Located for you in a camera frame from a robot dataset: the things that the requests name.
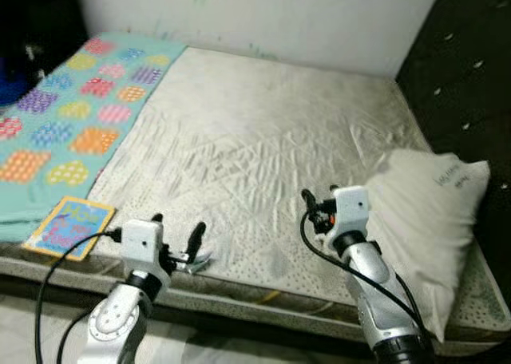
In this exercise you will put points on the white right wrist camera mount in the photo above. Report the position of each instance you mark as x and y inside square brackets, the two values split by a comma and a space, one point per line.
[350, 208]

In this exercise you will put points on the white pillow with green tree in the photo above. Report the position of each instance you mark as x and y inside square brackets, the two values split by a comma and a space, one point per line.
[431, 220]

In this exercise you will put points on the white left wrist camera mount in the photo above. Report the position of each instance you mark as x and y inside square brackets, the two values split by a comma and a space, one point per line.
[140, 240]

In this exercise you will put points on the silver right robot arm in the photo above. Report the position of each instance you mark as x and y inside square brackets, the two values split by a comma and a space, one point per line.
[375, 292]

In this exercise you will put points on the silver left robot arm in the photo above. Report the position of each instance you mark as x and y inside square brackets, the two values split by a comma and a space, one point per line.
[112, 324]

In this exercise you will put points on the white tissue paper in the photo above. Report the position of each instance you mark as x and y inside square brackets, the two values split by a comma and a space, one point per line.
[204, 260]

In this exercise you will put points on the black tufted headboard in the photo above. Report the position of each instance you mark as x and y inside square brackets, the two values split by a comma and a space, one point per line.
[463, 61]

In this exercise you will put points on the grey quilted mattress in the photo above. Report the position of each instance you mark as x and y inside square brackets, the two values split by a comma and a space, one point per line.
[239, 140]

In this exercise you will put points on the blue plastic bag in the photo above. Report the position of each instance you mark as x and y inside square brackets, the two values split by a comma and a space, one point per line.
[9, 89]

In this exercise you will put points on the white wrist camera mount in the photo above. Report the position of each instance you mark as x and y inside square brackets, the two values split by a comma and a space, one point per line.
[350, 208]
[140, 240]

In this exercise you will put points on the blue yellow children's book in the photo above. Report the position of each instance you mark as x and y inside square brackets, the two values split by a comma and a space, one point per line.
[68, 228]

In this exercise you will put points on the teal blanket with colourful shapes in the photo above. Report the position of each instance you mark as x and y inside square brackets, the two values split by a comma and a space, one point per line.
[80, 85]

